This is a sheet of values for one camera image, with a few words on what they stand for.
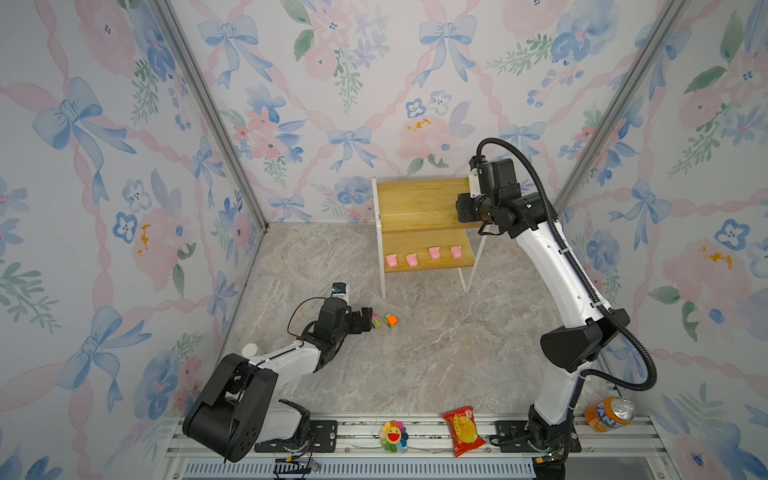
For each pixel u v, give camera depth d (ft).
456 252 2.90
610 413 2.25
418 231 2.48
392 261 2.87
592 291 1.53
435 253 2.90
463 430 2.41
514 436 2.39
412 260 2.87
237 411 1.39
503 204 1.83
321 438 2.42
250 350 2.64
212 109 2.82
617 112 2.82
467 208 2.26
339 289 2.62
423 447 2.40
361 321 2.68
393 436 2.41
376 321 2.96
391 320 3.02
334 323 2.27
